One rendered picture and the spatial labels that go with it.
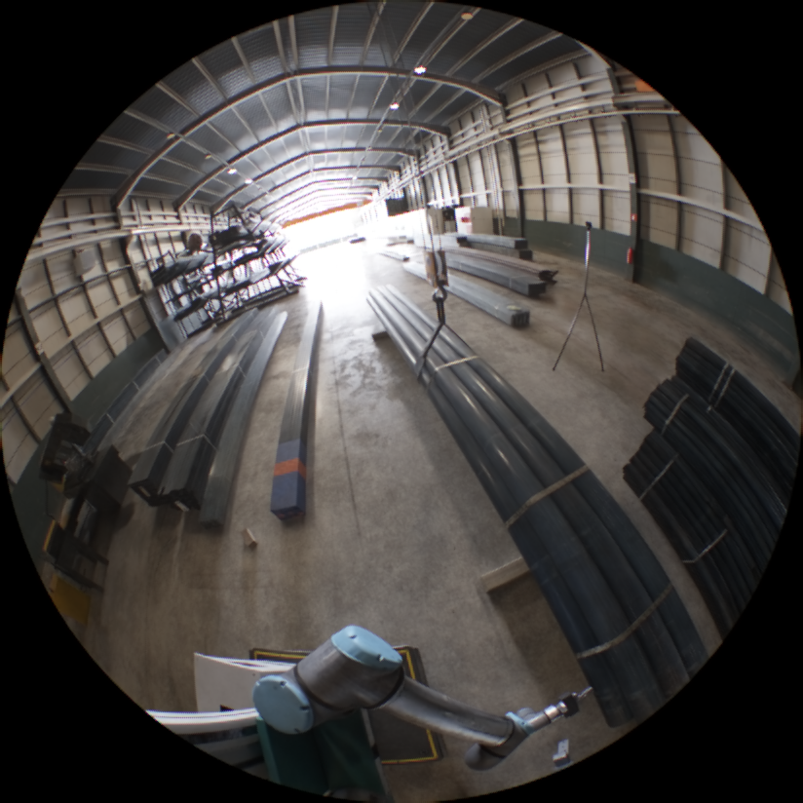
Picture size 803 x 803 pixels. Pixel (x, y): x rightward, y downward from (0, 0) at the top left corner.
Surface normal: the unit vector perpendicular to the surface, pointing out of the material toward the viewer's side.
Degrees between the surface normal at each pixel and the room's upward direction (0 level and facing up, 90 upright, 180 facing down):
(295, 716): 5
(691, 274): 90
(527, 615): 0
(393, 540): 0
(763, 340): 90
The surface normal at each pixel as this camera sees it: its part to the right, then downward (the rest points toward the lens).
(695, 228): -0.95, 0.29
